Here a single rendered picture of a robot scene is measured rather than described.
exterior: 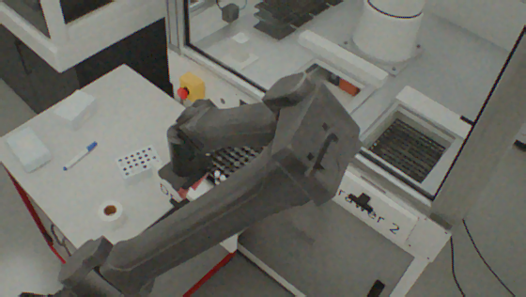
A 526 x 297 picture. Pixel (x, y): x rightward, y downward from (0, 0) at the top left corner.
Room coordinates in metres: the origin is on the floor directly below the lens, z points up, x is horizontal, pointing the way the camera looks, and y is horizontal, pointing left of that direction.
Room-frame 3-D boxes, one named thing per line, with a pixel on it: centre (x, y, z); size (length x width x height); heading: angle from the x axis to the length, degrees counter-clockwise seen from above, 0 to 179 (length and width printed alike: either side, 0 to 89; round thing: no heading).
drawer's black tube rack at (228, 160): (0.82, 0.02, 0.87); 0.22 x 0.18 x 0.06; 142
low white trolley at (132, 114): (0.93, 0.46, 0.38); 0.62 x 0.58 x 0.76; 52
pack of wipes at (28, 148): (0.88, 0.72, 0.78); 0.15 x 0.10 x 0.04; 47
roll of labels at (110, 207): (0.67, 0.38, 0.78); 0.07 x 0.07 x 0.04
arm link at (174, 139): (0.62, 0.14, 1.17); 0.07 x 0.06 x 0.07; 159
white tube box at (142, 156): (0.86, 0.34, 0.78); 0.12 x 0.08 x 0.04; 124
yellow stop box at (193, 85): (1.11, 0.22, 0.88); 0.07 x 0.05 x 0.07; 52
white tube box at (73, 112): (1.06, 0.61, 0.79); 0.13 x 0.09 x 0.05; 156
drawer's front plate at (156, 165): (0.67, 0.15, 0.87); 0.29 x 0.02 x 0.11; 52
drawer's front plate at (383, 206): (0.72, -0.30, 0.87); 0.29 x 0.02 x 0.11; 52
